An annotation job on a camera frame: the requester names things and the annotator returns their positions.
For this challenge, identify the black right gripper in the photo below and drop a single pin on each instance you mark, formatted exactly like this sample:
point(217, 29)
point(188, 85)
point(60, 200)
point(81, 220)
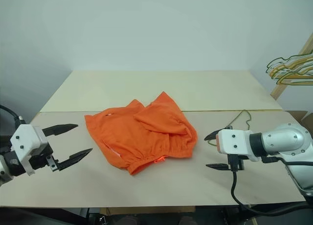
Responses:
point(236, 162)

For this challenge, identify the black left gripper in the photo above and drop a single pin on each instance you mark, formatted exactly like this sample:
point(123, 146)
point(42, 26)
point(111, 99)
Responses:
point(41, 157)

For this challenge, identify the orange shorts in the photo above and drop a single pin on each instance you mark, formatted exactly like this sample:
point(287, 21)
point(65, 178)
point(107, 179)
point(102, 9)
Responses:
point(146, 137)

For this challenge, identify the wooden clothes rack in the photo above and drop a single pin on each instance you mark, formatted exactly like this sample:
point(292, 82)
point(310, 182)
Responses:
point(281, 89)

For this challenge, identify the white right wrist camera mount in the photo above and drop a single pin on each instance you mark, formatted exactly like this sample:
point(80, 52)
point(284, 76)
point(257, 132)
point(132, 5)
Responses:
point(234, 143)

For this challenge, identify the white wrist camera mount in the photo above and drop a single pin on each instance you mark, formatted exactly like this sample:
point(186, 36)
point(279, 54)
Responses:
point(25, 141)
point(234, 143)

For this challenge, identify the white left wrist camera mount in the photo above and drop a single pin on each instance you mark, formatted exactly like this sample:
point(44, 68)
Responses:
point(25, 141)

